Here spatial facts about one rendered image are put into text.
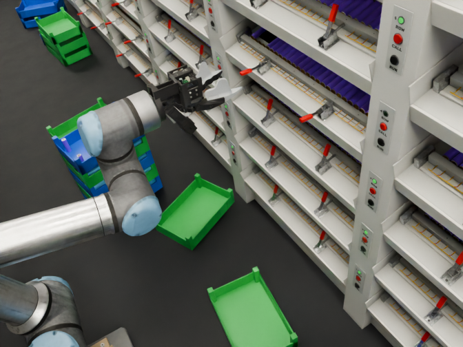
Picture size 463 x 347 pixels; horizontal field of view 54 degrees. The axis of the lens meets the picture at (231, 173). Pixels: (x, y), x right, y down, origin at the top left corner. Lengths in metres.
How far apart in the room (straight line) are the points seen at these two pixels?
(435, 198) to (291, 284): 0.85
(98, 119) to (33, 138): 1.72
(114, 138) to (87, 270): 1.04
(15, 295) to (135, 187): 0.51
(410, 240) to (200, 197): 1.09
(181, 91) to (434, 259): 0.70
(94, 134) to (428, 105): 0.65
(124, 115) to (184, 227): 1.02
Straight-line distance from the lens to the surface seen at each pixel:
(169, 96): 1.02
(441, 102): 0.91
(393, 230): 1.19
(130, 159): 1.05
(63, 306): 1.45
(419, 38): 0.83
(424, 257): 1.16
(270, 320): 1.66
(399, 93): 0.91
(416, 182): 1.03
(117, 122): 0.98
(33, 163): 2.53
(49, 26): 3.38
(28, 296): 1.38
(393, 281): 1.35
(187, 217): 1.96
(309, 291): 1.72
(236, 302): 1.71
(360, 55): 1.01
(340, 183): 1.27
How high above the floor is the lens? 1.51
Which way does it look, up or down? 46 degrees down
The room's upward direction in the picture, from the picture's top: 10 degrees counter-clockwise
